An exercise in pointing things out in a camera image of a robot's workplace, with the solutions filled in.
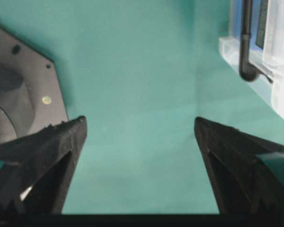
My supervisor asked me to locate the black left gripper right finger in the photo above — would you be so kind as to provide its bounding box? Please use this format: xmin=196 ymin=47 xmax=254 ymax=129
xmin=194 ymin=117 xmax=284 ymax=214

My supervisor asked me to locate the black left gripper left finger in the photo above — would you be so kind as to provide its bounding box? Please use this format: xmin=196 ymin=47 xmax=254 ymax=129
xmin=0 ymin=116 xmax=87 ymax=214

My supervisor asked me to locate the clear plastic storage bin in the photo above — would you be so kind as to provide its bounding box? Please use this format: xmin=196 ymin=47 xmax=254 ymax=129
xmin=219 ymin=0 xmax=284 ymax=119

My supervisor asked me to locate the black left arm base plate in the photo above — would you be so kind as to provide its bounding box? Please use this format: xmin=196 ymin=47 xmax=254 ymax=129
xmin=0 ymin=27 xmax=68 ymax=144

